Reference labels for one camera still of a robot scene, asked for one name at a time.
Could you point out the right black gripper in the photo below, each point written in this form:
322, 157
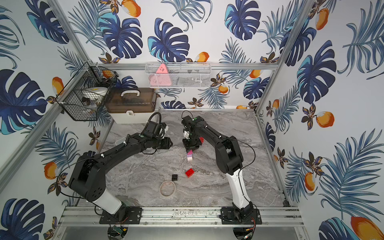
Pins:
189, 147

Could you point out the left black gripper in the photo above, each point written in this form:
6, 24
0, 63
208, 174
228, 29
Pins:
165, 142

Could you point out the red 2x2 lego brick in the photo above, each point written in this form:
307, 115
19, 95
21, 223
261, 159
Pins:
189, 173

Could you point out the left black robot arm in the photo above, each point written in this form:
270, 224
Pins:
88, 178

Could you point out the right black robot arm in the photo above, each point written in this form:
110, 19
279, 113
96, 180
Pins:
229, 157

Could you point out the grey square card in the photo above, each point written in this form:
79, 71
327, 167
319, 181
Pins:
120, 141

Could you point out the brown lid storage box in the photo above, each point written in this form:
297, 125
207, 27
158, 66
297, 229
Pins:
131, 105

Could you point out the tape roll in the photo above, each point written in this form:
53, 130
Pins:
167, 188

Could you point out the pink triangle object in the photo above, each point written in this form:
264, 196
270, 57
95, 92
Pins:
161, 77

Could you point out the white bowl in basket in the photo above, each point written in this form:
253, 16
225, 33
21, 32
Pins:
95, 93

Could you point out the clear wall shelf basket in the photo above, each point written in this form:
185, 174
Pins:
184, 75

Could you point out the black wire basket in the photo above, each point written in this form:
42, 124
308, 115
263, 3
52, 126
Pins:
83, 98

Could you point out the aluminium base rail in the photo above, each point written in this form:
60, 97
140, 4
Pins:
184, 217

